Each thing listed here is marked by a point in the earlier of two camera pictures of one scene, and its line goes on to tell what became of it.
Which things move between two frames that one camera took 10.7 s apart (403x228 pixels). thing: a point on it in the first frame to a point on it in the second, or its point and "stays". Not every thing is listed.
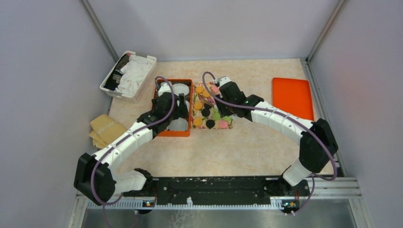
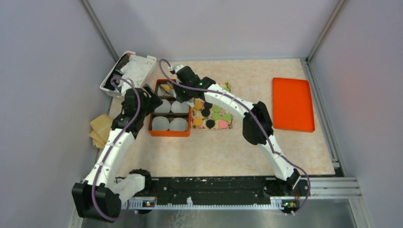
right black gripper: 223,112 to 180,98
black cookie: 207,106 stays
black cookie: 206,112 stays
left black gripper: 181,111 to 153,101
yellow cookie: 197,105 stays
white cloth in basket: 134,71 stays
